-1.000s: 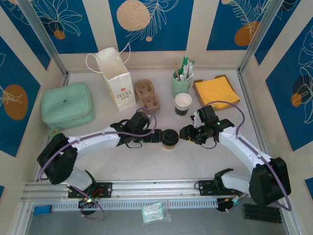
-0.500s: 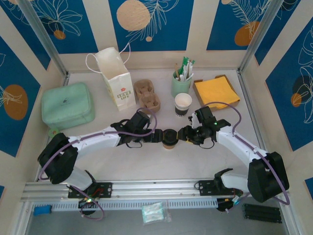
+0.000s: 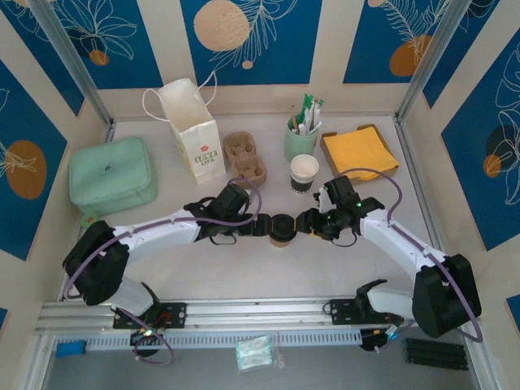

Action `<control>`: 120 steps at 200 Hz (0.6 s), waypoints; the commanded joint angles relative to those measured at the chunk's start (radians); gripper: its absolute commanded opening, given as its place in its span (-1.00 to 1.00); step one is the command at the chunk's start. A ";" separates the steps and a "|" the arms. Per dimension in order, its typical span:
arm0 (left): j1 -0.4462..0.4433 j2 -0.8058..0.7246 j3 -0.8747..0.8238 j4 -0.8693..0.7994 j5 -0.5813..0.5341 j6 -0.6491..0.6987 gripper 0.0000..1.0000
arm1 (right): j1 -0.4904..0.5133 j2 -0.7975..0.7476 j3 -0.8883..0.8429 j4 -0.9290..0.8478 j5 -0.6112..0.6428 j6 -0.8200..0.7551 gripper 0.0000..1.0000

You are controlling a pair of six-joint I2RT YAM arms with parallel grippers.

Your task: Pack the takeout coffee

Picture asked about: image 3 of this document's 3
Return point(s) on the black plastic cup lid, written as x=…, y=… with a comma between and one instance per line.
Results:
x=282, y=226

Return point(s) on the brown paper coffee cup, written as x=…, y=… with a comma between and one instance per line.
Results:
x=282, y=243

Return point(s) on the white paper cup black sleeve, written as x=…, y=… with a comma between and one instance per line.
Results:
x=304, y=172

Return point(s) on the brown pulp cup carrier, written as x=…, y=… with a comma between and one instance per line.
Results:
x=243, y=158

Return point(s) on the white paper takeout bag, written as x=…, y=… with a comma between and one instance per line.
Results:
x=199, y=138

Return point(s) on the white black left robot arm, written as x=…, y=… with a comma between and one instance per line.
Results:
x=154, y=233

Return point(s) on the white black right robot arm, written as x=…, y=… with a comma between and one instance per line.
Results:
x=390, y=239

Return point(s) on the yellow napkin stack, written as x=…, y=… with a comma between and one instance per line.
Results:
x=361, y=152

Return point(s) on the mint green holder cup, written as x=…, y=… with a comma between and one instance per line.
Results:
x=300, y=144

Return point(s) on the white wrapped stick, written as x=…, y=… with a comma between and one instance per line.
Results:
x=310, y=128

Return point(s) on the wooden stirrer stick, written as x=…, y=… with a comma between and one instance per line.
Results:
x=292, y=115

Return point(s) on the green white wrapped straw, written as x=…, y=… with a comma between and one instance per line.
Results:
x=316, y=110
x=305, y=106

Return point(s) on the mint green zip pouch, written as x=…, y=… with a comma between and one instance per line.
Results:
x=111, y=174

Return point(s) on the clear packet green white contents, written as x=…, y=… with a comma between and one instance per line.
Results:
x=254, y=353

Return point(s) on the small clear plastic bag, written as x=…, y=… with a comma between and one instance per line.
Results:
x=278, y=357

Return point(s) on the green can red label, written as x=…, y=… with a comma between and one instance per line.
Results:
x=88, y=219

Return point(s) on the black ribbed block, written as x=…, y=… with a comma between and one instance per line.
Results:
x=434, y=355

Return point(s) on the small blue plastic object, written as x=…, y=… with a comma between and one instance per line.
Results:
x=71, y=349

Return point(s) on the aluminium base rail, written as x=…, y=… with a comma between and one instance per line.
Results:
x=264, y=313

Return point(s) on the aluminium frame post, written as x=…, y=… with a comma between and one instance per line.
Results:
x=74, y=61
x=433, y=61

